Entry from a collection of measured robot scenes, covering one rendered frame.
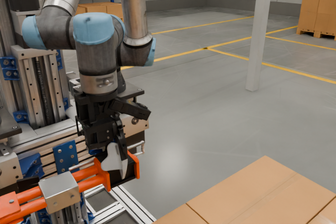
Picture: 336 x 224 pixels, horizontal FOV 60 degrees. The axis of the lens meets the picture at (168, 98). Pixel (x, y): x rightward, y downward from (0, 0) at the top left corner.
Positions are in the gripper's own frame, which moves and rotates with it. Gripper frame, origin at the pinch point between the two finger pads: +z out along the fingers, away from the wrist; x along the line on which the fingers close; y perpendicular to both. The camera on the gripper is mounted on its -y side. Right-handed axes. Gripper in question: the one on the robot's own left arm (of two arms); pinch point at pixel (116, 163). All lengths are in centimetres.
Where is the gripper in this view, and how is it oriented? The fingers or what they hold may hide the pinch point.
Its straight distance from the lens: 73.5
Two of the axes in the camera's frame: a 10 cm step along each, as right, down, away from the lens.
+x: 5.7, 3.3, -7.5
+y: -8.2, 2.4, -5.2
